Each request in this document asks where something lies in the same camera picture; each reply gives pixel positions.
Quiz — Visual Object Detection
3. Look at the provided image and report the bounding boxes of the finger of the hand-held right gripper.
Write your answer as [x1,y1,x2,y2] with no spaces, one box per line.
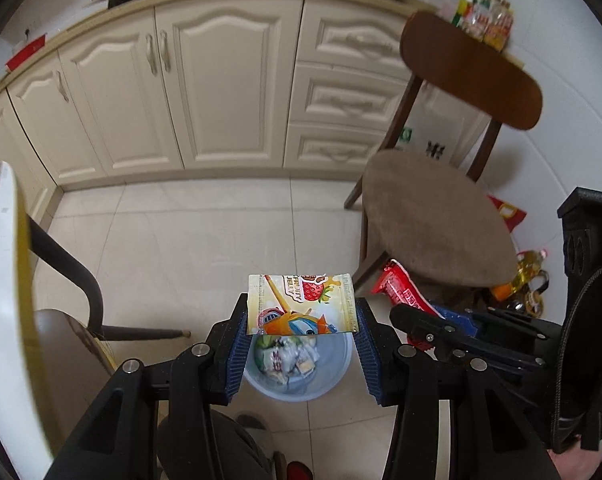
[428,304,564,344]
[390,305,550,369]

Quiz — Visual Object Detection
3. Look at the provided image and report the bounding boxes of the person's leg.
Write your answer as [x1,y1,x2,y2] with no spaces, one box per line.
[156,412,277,480]

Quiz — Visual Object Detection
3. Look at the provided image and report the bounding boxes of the yellow cooking oil bottle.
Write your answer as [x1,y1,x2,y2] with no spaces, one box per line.
[488,249,552,306]

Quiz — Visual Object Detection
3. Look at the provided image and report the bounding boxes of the cartoon print snack packet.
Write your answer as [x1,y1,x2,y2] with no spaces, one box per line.
[246,272,358,336]

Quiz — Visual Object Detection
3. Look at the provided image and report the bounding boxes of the black frame chair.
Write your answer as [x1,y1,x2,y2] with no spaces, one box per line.
[24,212,192,376]

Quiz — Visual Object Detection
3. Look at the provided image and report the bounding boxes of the red snack wrapper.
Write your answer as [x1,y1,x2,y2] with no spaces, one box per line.
[371,259,444,349]

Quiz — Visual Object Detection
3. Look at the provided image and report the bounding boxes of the white round table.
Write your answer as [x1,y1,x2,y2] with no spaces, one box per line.
[0,0,492,196]

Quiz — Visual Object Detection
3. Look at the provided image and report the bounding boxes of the red yellow snack bag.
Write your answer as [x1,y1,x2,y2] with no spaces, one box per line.
[488,194,528,234]

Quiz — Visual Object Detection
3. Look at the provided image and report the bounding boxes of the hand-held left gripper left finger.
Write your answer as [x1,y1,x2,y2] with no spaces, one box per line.
[46,292,254,480]

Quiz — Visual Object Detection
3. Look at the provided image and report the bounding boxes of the brown wooden chair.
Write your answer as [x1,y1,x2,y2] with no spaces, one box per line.
[343,10,544,296]

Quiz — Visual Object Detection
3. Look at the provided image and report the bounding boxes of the red basin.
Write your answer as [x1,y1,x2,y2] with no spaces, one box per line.
[5,34,49,71]

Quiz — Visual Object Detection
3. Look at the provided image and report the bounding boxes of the light blue plastic bin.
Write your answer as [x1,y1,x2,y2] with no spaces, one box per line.
[243,332,354,402]

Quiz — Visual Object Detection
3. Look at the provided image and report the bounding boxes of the white paper bag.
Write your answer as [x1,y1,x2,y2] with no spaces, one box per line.
[398,82,492,181]

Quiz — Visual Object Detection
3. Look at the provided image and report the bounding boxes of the person's right forearm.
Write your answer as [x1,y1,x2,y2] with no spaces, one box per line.
[551,451,602,480]

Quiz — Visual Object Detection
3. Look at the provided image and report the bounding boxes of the row of seasoning bottles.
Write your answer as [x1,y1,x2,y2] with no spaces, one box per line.
[451,0,514,52]

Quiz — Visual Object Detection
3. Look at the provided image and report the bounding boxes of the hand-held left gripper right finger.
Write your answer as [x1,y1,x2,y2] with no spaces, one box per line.
[353,298,562,480]

